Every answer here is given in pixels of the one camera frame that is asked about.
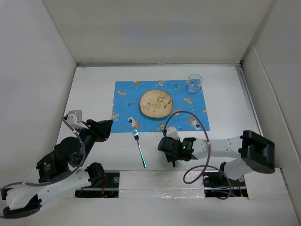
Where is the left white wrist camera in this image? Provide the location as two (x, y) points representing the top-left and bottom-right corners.
(64, 110), (85, 129)

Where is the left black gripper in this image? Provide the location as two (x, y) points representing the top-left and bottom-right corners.
(76, 119), (113, 167)

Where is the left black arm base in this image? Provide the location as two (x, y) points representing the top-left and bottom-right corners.
(75, 171), (120, 198)

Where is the clear plastic cup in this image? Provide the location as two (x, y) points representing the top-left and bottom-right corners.
(188, 74), (203, 93)

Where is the iridescent fork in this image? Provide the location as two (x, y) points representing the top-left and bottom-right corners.
(133, 129), (147, 168)

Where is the beige floral plate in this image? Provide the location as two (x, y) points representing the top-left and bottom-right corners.
(139, 89), (173, 119)

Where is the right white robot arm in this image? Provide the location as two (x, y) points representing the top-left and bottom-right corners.
(158, 128), (275, 186)

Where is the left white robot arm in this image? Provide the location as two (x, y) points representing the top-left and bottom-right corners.
(0, 117), (113, 219)

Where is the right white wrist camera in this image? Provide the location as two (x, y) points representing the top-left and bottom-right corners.
(162, 127), (180, 141)

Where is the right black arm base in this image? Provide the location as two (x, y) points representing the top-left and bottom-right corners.
(202, 169), (248, 199)

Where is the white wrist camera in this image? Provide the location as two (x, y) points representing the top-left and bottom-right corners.
(162, 127), (180, 141)
(64, 110), (85, 129)

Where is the blue patterned cloth placemat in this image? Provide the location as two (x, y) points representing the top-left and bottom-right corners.
(111, 80), (210, 133)

